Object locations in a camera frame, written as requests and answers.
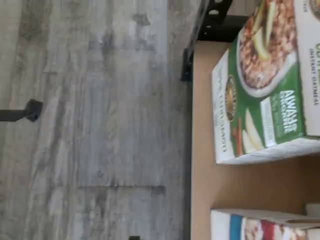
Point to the blue white oatmeal box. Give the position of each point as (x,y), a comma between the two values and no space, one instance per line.
(262,227)

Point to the black metal stand leg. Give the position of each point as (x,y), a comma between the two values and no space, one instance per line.
(134,238)
(33,111)

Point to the light wooden shelf board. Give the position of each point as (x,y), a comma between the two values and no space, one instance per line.
(250,185)

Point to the green Nature's Path oatmeal box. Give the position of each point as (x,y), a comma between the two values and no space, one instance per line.
(270,75)

